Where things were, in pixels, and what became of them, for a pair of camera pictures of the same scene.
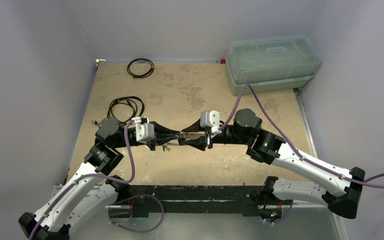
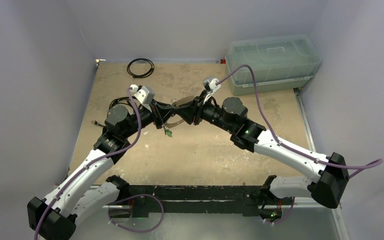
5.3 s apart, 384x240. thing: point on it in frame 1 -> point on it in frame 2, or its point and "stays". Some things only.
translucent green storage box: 272,63 stays
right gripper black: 207,136 -> 197,110
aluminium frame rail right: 300,98 stays
